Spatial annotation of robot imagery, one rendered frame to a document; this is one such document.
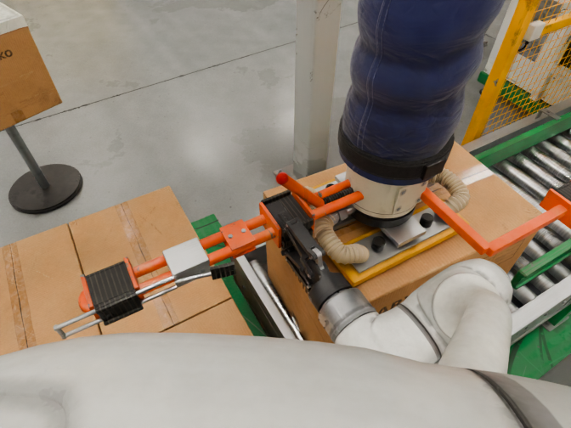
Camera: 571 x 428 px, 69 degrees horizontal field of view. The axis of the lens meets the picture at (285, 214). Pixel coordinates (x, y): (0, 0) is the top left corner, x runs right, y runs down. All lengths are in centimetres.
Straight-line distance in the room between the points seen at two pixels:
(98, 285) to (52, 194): 195
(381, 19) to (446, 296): 41
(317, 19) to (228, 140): 120
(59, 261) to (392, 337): 124
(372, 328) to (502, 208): 61
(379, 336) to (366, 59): 44
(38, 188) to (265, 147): 136
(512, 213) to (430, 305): 57
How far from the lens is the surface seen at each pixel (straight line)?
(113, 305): 76
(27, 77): 217
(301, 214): 83
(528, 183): 197
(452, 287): 66
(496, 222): 115
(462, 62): 72
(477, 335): 47
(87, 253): 162
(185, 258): 79
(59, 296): 155
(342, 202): 87
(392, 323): 68
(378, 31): 69
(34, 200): 273
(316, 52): 194
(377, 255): 94
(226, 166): 262
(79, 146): 305
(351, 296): 71
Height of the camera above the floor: 173
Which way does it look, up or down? 48 degrees down
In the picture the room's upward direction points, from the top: straight up
